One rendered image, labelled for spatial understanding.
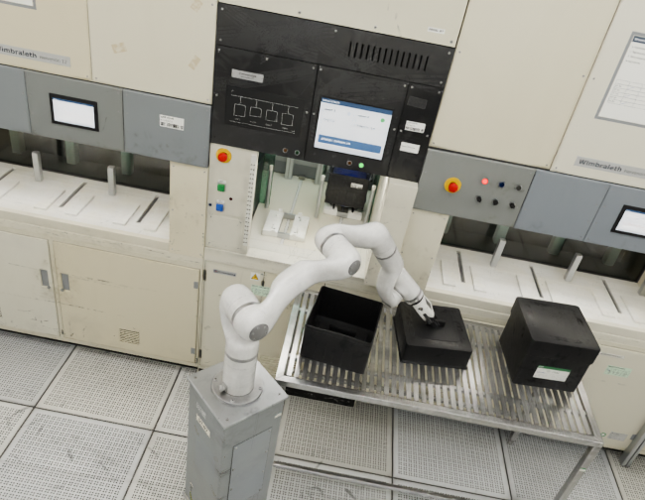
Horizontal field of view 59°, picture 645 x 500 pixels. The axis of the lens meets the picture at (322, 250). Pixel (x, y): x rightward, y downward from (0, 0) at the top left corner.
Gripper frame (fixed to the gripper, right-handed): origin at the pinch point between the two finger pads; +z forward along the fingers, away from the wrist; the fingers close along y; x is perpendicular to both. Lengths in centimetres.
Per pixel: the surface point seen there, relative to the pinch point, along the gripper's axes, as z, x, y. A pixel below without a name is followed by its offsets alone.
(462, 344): 10.2, -6.2, -10.5
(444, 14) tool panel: -99, -66, 26
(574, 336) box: 29, -46, -15
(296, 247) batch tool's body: -42, 44, 46
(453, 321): 9.6, -5.6, 3.8
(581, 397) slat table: 54, -36, -24
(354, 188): -35, 12, 80
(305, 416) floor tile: 32, 94, 16
